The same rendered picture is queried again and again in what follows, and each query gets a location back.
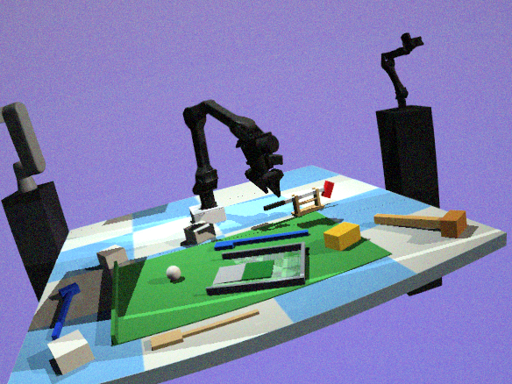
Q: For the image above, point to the yellow block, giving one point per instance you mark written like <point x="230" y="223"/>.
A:
<point x="341" y="236"/>

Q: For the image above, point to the white golf ball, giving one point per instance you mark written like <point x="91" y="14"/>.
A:
<point x="173" y="273"/>

